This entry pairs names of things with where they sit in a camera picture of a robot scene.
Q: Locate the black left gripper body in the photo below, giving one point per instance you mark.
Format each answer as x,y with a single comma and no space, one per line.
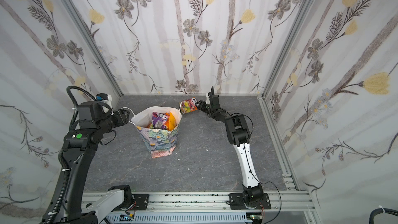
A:
118,119

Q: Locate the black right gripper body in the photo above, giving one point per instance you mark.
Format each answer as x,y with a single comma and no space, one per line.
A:
207,104

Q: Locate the Fox's candy bag top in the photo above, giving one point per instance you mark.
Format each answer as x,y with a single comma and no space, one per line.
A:
188,106

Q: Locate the fox's candy bag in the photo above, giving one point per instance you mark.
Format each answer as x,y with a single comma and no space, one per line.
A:
171,122
188,106

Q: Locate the purple snack packet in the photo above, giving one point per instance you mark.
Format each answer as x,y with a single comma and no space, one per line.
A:
160,121

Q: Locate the white floral paper bag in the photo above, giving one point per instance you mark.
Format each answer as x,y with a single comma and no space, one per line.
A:
160,143

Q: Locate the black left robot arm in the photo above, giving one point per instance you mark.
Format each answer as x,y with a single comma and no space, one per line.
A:
93,117

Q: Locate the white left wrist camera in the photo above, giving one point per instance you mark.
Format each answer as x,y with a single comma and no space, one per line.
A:
106,100

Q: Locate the white perforated cable duct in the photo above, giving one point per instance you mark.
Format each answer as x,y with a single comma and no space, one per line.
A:
180,218

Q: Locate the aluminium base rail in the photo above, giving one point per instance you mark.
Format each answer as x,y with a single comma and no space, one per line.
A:
273,205

